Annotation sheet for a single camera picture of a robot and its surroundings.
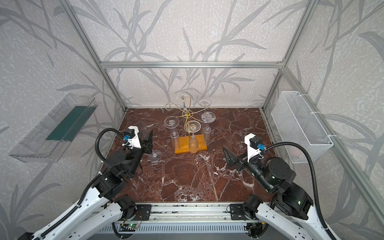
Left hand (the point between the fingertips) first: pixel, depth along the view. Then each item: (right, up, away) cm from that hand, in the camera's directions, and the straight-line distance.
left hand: (149, 126), depth 67 cm
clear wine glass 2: (+10, +2, +2) cm, 10 cm away
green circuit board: (-9, -48, +4) cm, 49 cm away
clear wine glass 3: (+27, +4, +4) cm, 27 cm away
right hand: (+36, -4, -9) cm, 37 cm away
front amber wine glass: (+20, 0, +1) cm, 20 cm away
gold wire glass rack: (+16, +6, +9) cm, 19 cm away
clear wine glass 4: (+14, +15, +12) cm, 24 cm away
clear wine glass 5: (+25, +12, +12) cm, 30 cm away
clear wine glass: (-1, -16, +10) cm, 19 cm away
